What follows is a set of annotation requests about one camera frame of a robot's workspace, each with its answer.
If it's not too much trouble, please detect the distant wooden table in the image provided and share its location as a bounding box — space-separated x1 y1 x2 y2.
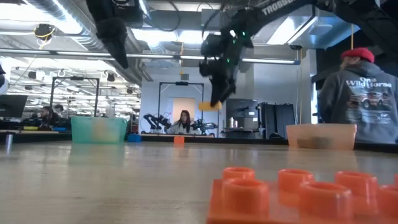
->
140 133 216 139

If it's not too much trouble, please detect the black aluminium table frame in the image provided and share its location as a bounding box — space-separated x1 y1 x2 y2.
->
0 130 398 154

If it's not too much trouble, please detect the black computer monitor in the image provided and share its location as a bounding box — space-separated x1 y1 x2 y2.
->
0 94 29 119

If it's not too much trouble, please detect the dark shelf cabinet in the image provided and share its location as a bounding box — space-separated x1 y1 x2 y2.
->
225 98 259 139

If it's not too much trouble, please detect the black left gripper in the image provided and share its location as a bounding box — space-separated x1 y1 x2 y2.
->
86 0 130 70

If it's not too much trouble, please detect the grey metal post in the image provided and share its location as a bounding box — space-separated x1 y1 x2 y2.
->
5 133 14 154

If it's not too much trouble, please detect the silver ventilation duct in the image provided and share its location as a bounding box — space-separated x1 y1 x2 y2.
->
136 0 155 27

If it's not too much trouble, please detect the orange long building block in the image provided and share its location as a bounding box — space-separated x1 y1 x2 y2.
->
206 166 398 224

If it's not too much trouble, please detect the black ceiling cable reel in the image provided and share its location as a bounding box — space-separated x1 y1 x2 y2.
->
33 23 56 42

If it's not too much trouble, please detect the teal translucent plastic bin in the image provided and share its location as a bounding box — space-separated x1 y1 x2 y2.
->
70 116 128 144

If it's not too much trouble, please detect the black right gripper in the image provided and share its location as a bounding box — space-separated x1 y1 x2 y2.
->
198 17 255 108

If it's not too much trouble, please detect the orange translucent plastic bin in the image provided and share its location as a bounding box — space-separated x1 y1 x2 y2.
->
285 123 358 151

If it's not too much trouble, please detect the pale pink door panel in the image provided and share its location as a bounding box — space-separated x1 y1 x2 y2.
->
172 97 197 121

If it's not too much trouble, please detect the red cap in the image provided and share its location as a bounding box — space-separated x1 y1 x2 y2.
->
340 47 376 64

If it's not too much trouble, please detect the dark curtain partition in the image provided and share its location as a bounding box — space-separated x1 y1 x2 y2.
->
259 102 296 140

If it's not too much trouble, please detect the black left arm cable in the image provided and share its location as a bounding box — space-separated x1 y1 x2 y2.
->
141 0 182 32

